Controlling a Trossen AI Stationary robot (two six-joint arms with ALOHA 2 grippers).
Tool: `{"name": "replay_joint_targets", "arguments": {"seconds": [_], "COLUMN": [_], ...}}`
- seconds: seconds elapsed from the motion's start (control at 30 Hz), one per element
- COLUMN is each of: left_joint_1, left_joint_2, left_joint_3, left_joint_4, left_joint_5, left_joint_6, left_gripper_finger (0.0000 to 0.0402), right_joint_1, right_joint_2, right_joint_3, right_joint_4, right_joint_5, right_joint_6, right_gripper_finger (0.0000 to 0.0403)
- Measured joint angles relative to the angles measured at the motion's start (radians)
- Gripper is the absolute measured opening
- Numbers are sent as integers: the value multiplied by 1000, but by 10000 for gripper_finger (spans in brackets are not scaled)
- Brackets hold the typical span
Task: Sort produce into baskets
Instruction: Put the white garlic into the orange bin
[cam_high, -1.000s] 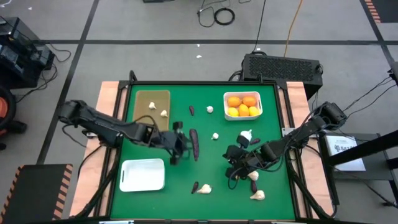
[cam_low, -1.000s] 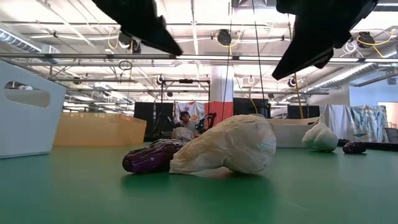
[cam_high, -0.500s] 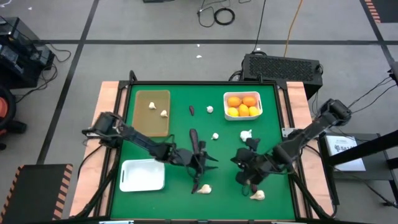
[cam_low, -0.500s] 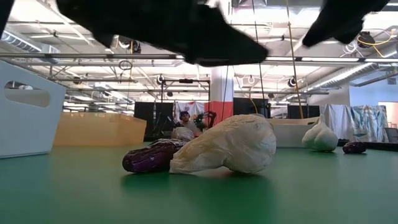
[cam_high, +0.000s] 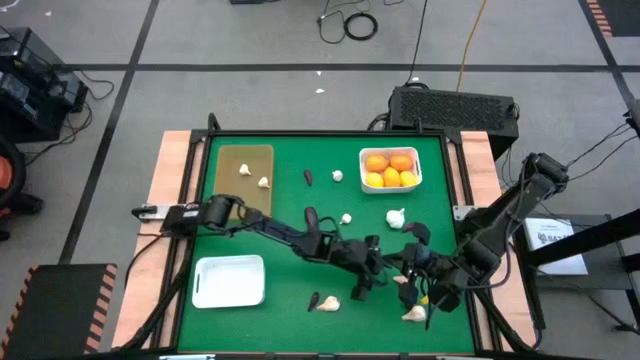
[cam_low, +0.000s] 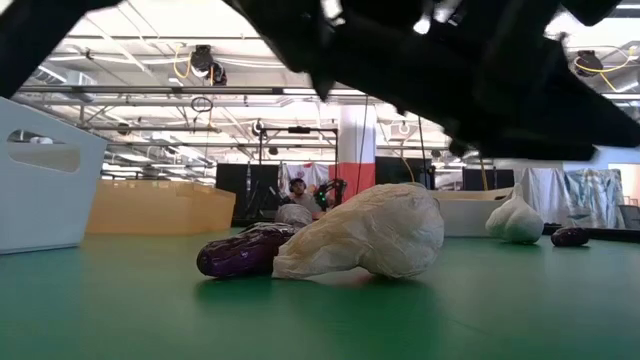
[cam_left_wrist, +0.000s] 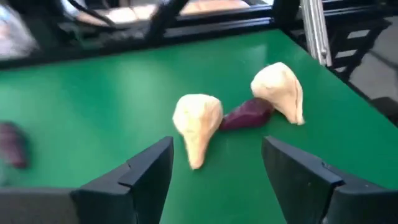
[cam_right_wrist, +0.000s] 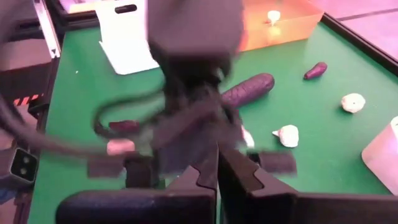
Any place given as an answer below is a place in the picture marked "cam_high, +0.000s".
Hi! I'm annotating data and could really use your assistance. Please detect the black computer case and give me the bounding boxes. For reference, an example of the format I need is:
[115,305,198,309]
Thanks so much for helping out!
[388,85,520,161]

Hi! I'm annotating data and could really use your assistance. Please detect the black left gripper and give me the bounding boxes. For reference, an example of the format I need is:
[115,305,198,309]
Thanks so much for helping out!
[342,242,389,302]

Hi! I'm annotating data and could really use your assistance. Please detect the white paper sheet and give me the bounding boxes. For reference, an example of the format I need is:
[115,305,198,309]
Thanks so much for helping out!
[523,217,590,277]

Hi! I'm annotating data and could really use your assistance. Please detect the round orange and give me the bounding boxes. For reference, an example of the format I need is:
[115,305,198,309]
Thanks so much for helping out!
[365,153,390,173]
[389,152,415,173]

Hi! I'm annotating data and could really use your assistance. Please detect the large white garlic bulb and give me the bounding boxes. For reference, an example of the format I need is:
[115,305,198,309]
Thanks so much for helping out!
[385,207,406,231]

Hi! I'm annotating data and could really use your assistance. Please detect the black metal beam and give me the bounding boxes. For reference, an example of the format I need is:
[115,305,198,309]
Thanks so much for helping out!
[519,207,640,269]

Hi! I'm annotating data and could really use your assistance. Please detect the yellow cable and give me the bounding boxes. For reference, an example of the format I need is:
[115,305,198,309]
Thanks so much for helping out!
[455,0,489,93]

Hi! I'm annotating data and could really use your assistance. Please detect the coiled black cable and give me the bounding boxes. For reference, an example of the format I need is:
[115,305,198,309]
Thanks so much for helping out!
[343,12,379,42]

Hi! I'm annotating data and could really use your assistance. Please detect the large purple eggplant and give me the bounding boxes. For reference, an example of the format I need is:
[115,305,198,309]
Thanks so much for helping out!
[303,205,321,236]

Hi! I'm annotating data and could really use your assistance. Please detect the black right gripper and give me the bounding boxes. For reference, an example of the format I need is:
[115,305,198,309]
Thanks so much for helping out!
[398,244,466,314]

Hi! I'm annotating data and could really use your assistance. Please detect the black hazard striped mat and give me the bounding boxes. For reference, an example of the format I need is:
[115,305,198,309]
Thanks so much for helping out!
[0,263,119,360]
[584,0,640,39]

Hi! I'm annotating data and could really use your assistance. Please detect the black and orange machine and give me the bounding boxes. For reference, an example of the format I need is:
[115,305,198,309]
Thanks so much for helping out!
[0,134,45,242]

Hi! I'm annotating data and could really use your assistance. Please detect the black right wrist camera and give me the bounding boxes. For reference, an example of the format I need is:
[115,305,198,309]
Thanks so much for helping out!
[407,222,432,247]

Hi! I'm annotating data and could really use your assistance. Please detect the black equipment rack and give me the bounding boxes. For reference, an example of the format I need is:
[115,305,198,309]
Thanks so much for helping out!
[0,25,90,144]

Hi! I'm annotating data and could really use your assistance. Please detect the white plastic basket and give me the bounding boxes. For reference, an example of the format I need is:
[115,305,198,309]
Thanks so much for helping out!
[191,254,267,310]
[358,146,424,195]

